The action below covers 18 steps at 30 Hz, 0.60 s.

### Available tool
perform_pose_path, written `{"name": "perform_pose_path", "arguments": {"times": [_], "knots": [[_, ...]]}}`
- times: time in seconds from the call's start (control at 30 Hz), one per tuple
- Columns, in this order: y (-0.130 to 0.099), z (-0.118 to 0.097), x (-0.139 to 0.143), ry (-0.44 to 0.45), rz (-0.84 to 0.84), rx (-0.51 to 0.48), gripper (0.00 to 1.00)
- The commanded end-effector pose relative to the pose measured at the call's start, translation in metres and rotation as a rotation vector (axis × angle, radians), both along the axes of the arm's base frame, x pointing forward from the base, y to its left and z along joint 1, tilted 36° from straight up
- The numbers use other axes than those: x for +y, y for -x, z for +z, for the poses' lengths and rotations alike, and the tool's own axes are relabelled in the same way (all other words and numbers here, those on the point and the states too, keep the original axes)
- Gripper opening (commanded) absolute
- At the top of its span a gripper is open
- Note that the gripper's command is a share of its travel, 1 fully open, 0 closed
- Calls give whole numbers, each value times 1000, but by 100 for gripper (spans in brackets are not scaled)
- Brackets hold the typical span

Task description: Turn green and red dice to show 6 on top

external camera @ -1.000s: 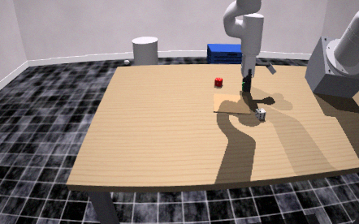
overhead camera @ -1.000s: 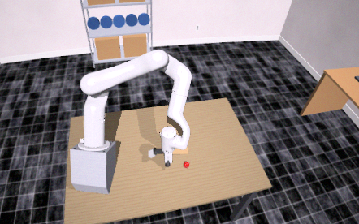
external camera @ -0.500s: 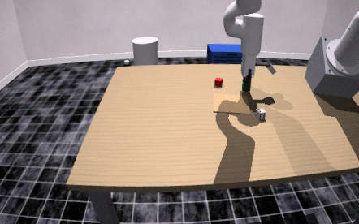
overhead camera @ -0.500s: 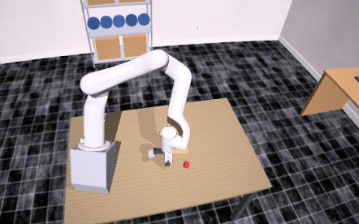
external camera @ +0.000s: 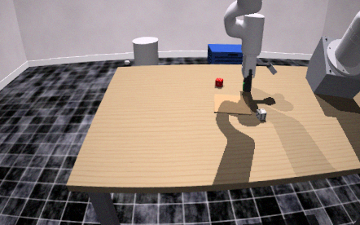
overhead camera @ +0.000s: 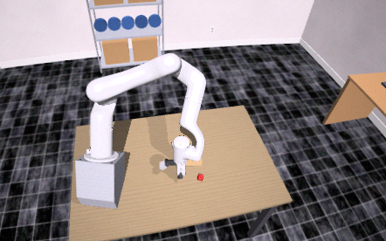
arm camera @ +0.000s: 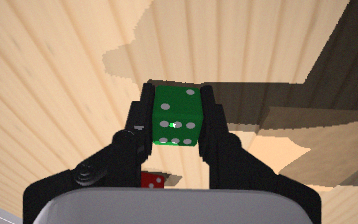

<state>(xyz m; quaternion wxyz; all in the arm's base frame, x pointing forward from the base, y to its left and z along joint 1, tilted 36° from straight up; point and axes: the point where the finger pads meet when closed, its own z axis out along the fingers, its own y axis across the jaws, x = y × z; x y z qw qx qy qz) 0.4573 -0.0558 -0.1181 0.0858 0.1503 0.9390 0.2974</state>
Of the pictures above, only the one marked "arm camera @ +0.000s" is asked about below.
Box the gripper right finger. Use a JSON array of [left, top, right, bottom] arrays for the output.
[[198, 85, 322, 224]]

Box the red die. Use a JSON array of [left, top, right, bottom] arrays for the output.
[[141, 172, 164, 188]]

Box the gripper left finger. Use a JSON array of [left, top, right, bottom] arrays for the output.
[[23, 83, 155, 224]]

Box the green die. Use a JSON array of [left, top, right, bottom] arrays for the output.
[[152, 85, 203, 147]]

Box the peach flat mat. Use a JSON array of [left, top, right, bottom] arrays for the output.
[[246, 106, 358, 191]]

